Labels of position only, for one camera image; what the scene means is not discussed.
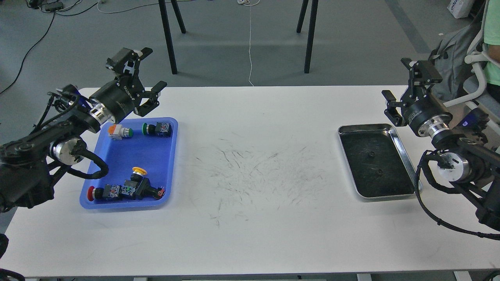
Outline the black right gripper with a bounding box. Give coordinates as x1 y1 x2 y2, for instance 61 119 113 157
382 58 452 137

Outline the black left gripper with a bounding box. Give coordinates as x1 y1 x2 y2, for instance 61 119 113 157
90 47 168 123

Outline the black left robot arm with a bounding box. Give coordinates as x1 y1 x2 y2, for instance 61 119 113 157
0 47 167 212

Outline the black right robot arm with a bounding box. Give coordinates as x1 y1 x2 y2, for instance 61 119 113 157
382 58 499 231

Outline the grey backpack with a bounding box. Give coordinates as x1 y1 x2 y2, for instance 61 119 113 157
428 22 482 102

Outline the orange white push button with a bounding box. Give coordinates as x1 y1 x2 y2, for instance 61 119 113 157
107 124 133 140

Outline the black left table leg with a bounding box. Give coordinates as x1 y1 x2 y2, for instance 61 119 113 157
158 0 186 75

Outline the black table leg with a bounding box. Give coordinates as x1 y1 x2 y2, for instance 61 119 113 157
158 0 186 75
295 0 319 74

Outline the blue plastic tray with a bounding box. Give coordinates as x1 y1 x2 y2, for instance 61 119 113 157
80 117 178 209

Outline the metal tray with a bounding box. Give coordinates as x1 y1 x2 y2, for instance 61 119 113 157
337 123 423 201

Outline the white chair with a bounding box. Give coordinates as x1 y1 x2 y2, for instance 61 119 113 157
444 0 499 121

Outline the white cardboard box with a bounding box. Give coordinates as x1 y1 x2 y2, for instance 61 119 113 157
447 0 475 18

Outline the person in green shirt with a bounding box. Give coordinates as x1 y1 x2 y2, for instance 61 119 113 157
483 0 500 102

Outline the black right table leg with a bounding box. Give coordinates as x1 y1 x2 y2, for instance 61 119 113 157
295 0 319 74

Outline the green push button switch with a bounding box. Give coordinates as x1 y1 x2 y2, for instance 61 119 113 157
141 122 173 138

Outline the black floor cable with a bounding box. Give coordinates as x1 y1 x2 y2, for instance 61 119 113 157
0 0 98 95

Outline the yellow push button switch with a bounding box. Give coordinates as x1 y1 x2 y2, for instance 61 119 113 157
119 167 165 200

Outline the red push button switch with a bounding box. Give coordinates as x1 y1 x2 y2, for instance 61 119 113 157
86 184 122 201

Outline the white hanging cord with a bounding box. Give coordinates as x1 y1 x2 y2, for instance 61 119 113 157
237 0 261 87

